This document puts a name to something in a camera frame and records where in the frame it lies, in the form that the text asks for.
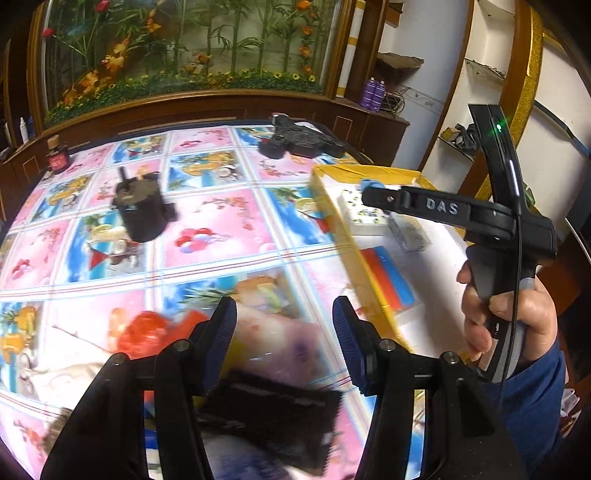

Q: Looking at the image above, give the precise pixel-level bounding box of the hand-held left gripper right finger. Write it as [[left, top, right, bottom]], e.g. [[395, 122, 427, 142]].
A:
[[332, 296, 527, 480]]

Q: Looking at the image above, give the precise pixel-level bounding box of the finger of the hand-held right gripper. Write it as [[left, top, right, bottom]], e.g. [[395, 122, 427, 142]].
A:
[[361, 182, 515, 241]]

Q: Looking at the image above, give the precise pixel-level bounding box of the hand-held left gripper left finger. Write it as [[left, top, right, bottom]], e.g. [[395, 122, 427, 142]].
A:
[[41, 298, 238, 480]]

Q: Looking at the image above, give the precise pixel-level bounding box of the translucent plastic bag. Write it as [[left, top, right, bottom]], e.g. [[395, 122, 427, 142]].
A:
[[230, 299, 345, 376]]

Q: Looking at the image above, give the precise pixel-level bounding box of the large red plastic bag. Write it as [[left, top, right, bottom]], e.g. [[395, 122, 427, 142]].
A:
[[115, 311, 204, 360]]

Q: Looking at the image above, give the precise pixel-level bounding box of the yellow taped cardboard box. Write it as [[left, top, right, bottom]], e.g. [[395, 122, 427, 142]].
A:
[[309, 165, 468, 366]]

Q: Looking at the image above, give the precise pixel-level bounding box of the black brush block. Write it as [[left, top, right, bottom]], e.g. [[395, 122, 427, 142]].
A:
[[198, 368, 343, 477]]

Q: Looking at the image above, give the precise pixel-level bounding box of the person's right forearm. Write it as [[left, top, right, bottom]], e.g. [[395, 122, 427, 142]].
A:
[[478, 344, 570, 480]]

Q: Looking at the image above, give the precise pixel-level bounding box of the person's right hand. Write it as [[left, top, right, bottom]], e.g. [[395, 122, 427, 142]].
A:
[[456, 262, 560, 377]]

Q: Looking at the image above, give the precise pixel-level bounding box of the white tissue pack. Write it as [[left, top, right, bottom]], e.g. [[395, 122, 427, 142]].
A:
[[387, 213, 431, 253]]

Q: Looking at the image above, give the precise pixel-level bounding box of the lemon print tissue pack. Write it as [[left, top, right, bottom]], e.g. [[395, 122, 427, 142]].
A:
[[336, 186, 394, 237]]

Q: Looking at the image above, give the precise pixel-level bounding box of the black bag on shelf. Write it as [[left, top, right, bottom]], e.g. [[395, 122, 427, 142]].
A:
[[454, 123, 482, 154]]

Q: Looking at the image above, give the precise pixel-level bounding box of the printed tablecloth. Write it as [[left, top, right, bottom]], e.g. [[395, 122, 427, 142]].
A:
[[0, 124, 444, 480]]

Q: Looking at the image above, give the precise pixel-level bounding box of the black fan-shaped device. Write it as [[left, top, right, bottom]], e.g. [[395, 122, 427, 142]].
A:
[[257, 112, 347, 161]]

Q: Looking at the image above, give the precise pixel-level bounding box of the black cylindrical motor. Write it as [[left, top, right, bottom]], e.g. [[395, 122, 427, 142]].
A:
[[112, 167, 179, 243]]

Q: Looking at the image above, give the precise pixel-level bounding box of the brown hat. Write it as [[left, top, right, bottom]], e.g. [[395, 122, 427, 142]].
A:
[[376, 52, 424, 71]]

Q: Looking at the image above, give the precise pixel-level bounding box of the white yellow pillar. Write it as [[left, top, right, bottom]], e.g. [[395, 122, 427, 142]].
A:
[[336, 0, 360, 99]]

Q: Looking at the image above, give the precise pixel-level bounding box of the red label ink bottle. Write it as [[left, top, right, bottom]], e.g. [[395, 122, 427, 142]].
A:
[[45, 135, 71, 175]]

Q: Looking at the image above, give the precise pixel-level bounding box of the artificial plant display case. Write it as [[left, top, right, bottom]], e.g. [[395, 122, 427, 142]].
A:
[[27, 0, 357, 131]]

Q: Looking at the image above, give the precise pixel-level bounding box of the wire basket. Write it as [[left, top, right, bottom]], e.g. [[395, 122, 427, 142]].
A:
[[385, 87, 413, 114]]

